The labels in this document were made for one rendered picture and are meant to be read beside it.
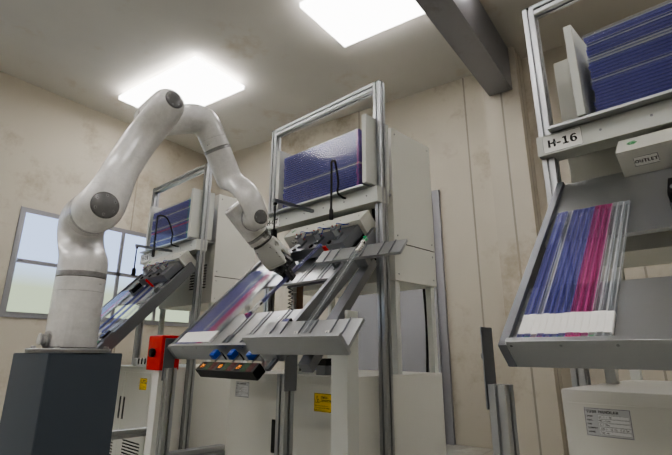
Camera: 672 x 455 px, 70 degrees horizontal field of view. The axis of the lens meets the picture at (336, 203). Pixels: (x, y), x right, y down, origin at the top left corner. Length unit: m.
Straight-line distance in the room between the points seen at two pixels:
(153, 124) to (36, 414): 0.79
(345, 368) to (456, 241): 3.08
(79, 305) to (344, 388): 0.74
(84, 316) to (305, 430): 0.96
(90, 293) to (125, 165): 0.36
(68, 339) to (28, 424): 0.19
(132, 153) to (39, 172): 4.11
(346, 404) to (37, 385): 0.78
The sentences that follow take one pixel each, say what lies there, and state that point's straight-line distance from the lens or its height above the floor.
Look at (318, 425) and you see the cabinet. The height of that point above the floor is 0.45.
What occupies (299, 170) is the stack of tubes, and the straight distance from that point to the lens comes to 2.37.
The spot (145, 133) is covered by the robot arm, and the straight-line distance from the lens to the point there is 1.53.
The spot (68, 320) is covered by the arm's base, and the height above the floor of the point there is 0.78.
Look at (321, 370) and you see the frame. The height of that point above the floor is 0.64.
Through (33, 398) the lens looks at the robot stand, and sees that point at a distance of 1.34.
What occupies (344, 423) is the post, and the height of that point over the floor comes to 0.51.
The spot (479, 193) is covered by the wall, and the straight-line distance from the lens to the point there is 4.47.
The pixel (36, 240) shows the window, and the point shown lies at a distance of 5.42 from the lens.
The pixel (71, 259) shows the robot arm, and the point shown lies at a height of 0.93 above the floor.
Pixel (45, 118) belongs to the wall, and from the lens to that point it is 5.76.
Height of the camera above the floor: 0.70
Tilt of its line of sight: 17 degrees up
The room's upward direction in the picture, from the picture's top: straight up
